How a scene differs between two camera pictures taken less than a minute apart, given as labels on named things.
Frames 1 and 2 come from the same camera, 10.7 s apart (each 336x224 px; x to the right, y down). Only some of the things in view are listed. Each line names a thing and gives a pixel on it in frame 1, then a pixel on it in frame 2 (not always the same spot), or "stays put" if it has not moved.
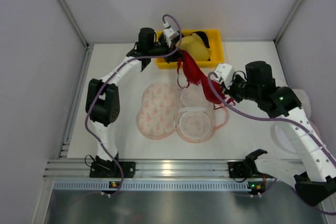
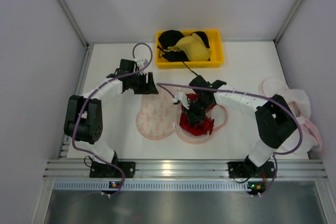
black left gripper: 171,55 to 146,85
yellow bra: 193,44 stays put
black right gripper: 230,92 to 196,112
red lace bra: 193,74 to 205,127
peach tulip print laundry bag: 163,110 stays put
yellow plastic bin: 216,45 stays put
